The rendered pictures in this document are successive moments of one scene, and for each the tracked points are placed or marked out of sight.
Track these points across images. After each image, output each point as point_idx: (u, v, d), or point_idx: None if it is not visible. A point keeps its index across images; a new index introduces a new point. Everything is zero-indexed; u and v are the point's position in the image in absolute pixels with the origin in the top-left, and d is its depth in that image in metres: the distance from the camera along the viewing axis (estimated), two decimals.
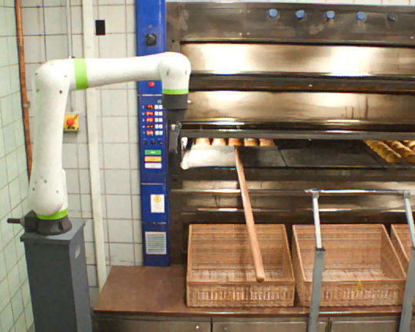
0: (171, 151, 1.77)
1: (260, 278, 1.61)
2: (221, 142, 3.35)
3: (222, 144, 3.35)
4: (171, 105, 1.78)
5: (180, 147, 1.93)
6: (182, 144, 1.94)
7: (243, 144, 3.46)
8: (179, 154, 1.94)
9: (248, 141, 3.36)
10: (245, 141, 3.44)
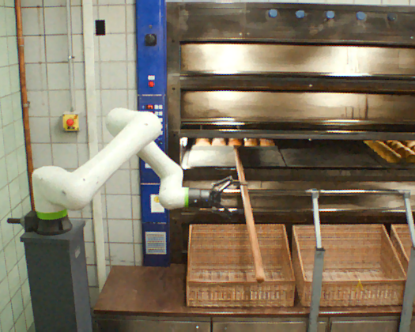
0: (229, 218, 2.41)
1: (260, 278, 1.61)
2: (221, 142, 3.35)
3: (222, 144, 3.35)
4: None
5: (235, 185, 2.35)
6: (232, 183, 2.34)
7: (243, 144, 3.46)
8: (241, 185, 2.35)
9: (248, 141, 3.36)
10: (245, 141, 3.44)
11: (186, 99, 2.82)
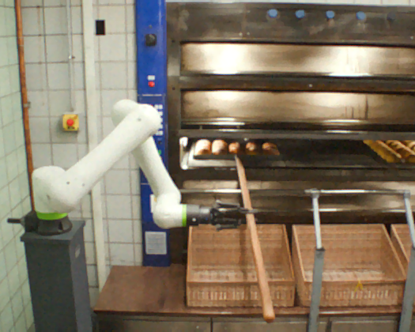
0: (237, 227, 2.16)
1: (269, 318, 1.37)
2: (222, 151, 3.11)
3: (223, 153, 3.11)
4: None
5: (243, 213, 2.13)
6: (239, 212, 2.12)
7: (246, 152, 3.22)
8: (250, 213, 2.13)
9: (251, 150, 3.12)
10: (247, 150, 3.20)
11: (186, 99, 2.82)
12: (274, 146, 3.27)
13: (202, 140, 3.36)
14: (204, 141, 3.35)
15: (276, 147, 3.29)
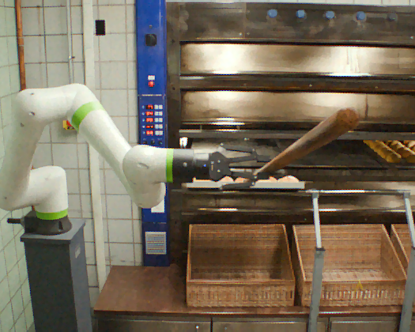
0: (252, 186, 1.39)
1: (348, 111, 0.59)
2: (226, 178, 2.41)
3: (227, 180, 2.40)
4: (188, 182, 1.40)
5: (261, 161, 1.38)
6: (256, 159, 1.37)
7: None
8: None
9: None
10: None
11: (186, 99, 2.82)
12: None
13: None
14: None
15: None
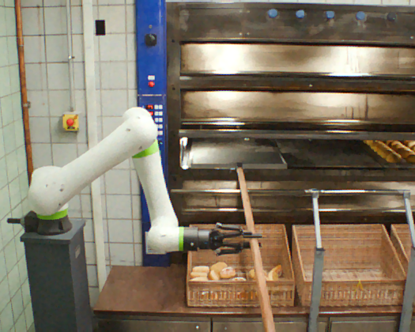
0: (239, 251, 1.96)
1: None
2: None
3: None
4: None
5: (246, 237, 1.93)
6: (243, 236, 1.93)
7: (249, 272, 2.86)
8: (253, 236, 1.94)
9: None
10: (251, 270, 2.88)
11: (186, 99, 2.82)
12: (268, 292, 2.69)
13: (207, 292, 2.61)
14: (209, 294, 2.61)
15: None
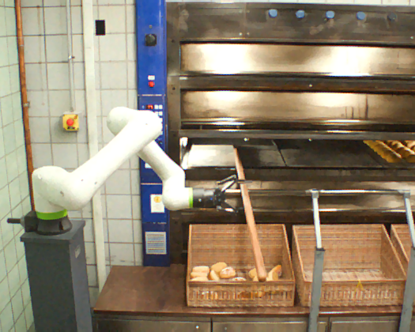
0: (235, 215, 2.38)
1: (262, 278, 1.61)
2: None
3: None
4: None
5: (239, 183, 2.34)
6: (237, 182, 2.33)
7: (249, 272, 2.86)
8: (246, 182, 2.34)
9: None
10: (251, 270, 2.88)
11: (186, 99, 2.82)
12: (268, 292, 2.69)
13: (207, 292, 2.61)
14: (209, 294, 2.61)
15: None
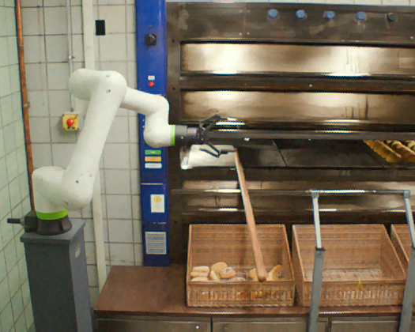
0: (217, 157, 2.32)
1: (262, 278, 1.61)
2: None
3: None
4: None
5: (223, 122, 2.26)
6: (220, 120, 2.26)
7: (249, 272, 2.86)
8: (229, 122, 2.27)
9: None
10: (251, 270, 2.88)
11: (186, 99, 2.82)
12: (268, 292, 2.69)
13: (207, 292, 2.61)
14: (209, 294, 2.61)
15: None
